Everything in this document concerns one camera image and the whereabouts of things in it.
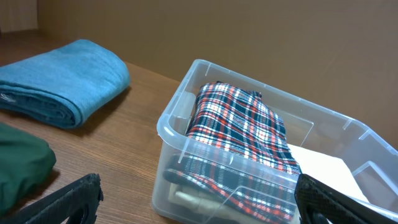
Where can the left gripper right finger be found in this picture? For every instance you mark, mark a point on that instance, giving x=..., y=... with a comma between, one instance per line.
x=318, y=203

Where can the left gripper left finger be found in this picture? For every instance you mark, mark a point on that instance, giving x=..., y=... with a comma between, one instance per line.
x=75, y=203

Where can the plaid shirt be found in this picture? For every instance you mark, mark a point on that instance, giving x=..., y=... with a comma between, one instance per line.
x=244, y=131

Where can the cream cloth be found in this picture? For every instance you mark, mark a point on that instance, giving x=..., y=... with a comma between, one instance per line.
x=323, y=168

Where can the clear plastic storage container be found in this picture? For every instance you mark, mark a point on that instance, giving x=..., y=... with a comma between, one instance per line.
x=371, y=160

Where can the dark green garment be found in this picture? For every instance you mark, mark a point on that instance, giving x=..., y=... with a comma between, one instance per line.
x=26, y=162

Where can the folded blue towel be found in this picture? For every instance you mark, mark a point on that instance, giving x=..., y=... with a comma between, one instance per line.
x=65, y=86

